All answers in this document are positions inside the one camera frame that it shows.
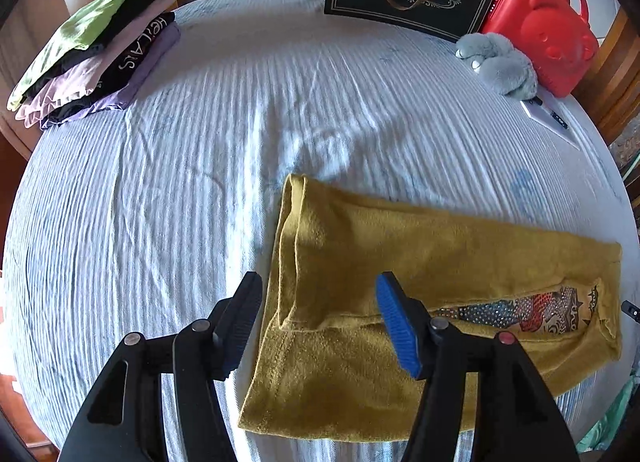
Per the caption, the stack of folded clothes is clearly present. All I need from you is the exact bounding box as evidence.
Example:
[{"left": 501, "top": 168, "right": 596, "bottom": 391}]
[{"left": 6, "top": 0, "right": 183, "bottom": 110}]

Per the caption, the light green cloth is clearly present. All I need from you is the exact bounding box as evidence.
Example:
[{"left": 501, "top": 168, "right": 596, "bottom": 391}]
[{"left": 575, "top": 382, "right": 632, "bottom": 454}]

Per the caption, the grey plush toy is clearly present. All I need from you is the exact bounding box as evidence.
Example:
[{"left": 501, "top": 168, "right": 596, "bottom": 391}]
[{"left": 455, "top": 32, "right": 539, "bottom": 97}]

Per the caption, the white card with black pen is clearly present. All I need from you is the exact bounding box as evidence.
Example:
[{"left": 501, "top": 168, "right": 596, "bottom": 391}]
[{"left": 520, "top": 96, "right": 578, "bottom": 151}]

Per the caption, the mustard yellow printed shirt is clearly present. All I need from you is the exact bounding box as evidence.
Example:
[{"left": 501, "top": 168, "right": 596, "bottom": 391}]
[{"left": 238, "top": 174, "right": 623, "bottom": 446}]

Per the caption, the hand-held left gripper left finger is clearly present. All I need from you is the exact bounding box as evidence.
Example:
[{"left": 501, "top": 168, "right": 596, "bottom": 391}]
[{"left": 59, "top": 271, "right": 264, "bottom": 462}]

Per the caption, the lilac folded garment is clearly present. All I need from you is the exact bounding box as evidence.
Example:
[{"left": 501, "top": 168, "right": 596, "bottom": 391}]
[{"left": 15, "top": 0, "right": 188, "bottom": 121}]

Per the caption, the black printed folded garment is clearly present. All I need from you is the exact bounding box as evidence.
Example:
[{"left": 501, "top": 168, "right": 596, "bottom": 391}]
[{"left": 47, "top": 12, "right": 177, "bottom": 125}]

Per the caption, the wooden chair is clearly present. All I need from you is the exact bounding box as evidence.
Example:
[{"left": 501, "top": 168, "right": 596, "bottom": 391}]
[{"left": 572, "top": 6, "right": 640, "bottom": 143}]

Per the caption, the purple folded garment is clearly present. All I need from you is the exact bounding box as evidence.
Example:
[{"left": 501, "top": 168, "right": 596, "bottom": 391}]
[{"left": 39, "top": 22, "right": 182, "bottom": 131}]

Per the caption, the white striped bed sheet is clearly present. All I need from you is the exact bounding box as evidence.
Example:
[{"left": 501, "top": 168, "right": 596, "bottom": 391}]
[{"left": 2, "top": 0, "right": 636, "bottom": 462}]

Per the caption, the red bear-shaped plastic case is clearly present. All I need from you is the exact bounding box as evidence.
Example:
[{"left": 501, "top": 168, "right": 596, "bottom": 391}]
[{"left": 481, "top": 0, "right": 599, "bottom": 98}]

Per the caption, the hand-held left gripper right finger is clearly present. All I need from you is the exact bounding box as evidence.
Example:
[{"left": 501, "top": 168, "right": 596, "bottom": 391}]
[{"left": 376, "top": 271, "right": 581, "bottom": 462}]

